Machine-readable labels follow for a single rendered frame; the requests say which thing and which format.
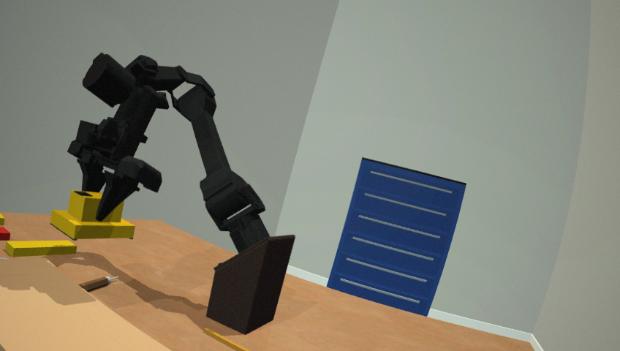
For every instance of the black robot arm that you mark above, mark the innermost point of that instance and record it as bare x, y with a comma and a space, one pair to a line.
135, 89

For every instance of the red flat bar with yellow patch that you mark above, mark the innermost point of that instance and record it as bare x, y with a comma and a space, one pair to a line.
4, 234

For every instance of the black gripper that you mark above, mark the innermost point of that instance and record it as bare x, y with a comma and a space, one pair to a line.
129, 171

